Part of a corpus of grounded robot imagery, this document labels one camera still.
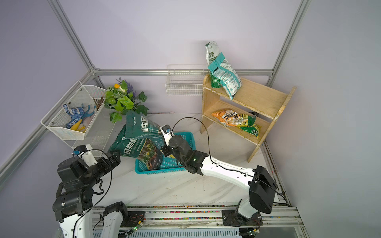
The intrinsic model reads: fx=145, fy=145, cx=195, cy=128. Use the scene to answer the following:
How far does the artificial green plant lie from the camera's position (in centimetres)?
80

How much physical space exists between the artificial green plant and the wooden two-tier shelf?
40 cm

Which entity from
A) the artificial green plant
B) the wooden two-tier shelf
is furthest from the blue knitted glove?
the wooden two-tier shelf

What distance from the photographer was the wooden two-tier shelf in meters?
0.66
